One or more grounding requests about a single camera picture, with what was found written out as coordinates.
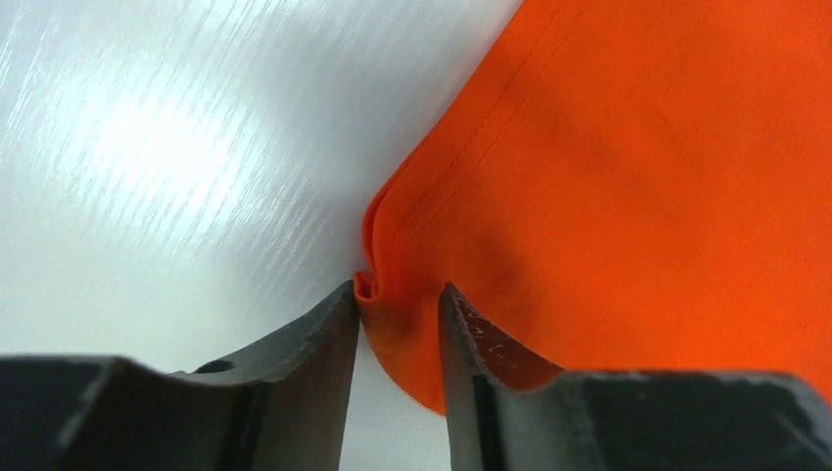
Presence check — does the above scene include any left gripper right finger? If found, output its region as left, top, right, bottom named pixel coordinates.
left=438, top=285, right=831, bottom=470

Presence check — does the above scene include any orange t shirt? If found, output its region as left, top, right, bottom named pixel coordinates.
left=355, top=1, right=831, bottom=411

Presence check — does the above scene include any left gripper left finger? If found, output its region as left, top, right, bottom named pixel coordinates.
left=1, top=283, right=359, bottom=470

